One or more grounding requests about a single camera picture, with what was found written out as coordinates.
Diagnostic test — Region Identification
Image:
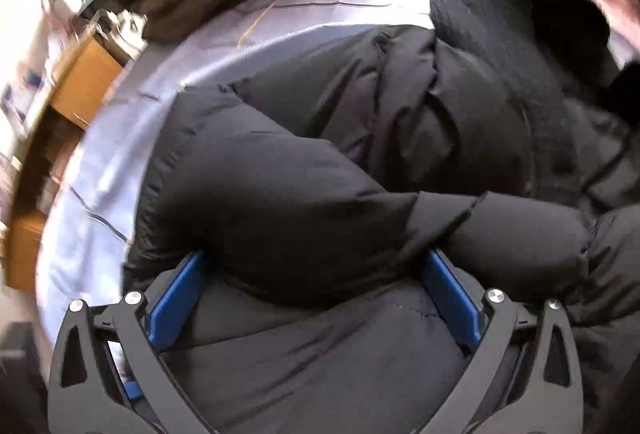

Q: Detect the wooden bedside cabinet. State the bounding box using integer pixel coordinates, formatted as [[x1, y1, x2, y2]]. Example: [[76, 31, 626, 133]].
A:
[[7, 11, 146, 292]]

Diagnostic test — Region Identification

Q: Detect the black puffer jacket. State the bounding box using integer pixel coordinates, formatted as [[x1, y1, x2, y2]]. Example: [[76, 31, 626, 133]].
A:
[[120, 0, 640, 434]]

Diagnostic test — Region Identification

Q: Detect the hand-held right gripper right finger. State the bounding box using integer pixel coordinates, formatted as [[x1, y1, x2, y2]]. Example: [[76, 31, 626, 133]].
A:
[[424, 248, 587, 434]]

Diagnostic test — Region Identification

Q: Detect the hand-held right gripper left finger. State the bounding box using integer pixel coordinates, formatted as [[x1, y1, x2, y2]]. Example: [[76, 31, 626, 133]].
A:
[[47, 250, 213, 434]]

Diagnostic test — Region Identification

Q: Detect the light blue bed sheet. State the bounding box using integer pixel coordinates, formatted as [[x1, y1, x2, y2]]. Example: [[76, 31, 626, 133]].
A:
[[36, 0, 518, 355]]

